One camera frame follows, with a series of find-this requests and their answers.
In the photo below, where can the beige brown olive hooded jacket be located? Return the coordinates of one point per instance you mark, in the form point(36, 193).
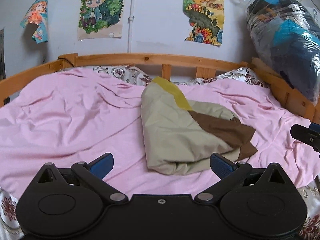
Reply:
point(180, 135)

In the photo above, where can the pink bed sheet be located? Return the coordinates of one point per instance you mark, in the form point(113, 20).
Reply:
point(79, 115)

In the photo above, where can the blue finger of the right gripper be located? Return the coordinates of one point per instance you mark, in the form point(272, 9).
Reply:
point(315, 127)
point(306, 136)

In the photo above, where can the orange-haired anime girl poster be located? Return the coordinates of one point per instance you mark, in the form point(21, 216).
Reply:
point(38, 15)

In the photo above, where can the plastic bag of clothes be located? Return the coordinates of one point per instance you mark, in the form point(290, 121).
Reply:
point(286, 39)

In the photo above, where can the blond anime character poster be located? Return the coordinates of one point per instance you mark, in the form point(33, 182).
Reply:
point(100, 19)

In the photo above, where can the colourful landscape poster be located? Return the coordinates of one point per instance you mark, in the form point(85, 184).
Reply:
point(206, 17)

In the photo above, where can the wooden bed frame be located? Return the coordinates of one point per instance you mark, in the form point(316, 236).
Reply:
point(290, 99)

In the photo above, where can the floral white bedding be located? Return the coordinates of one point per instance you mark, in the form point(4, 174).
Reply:
point(10, 228)

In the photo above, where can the white wall conduit pipe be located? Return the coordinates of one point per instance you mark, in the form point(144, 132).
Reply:
point(130, 25)

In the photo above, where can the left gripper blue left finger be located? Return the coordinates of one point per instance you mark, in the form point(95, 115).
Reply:
point(91, 176)

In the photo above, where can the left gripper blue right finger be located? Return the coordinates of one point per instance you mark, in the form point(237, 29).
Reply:
point(230, 175)

